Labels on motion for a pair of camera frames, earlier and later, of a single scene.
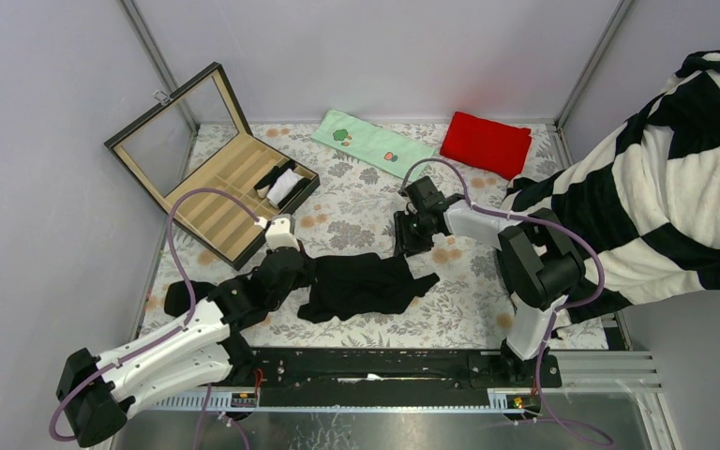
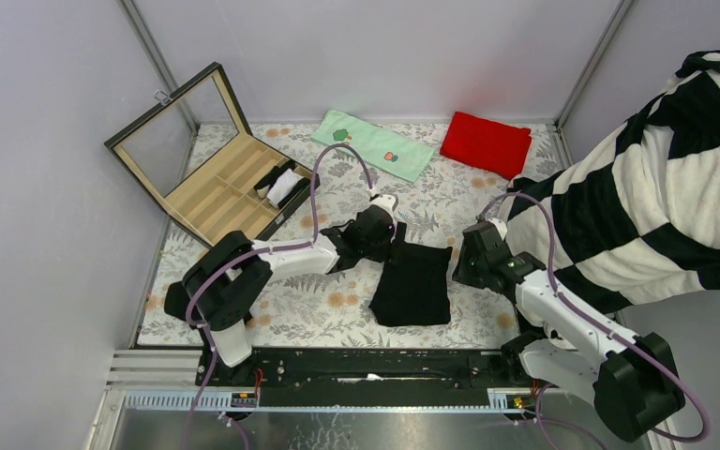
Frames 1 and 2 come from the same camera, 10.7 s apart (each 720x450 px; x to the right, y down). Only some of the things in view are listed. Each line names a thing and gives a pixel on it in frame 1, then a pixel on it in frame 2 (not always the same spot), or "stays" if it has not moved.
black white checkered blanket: x=667 y=200 stays
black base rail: x=391 y=377 stays
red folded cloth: x=496 y=147 stays
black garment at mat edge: x=177 y=295 stays
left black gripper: x=306 y=279 → x=382 y=254
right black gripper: x=404 y=244 → x=459 y=272
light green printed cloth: x=382 y=148 stays
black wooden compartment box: x=194 y=149 stays
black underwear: x=349 y=286 → x=413 y=289
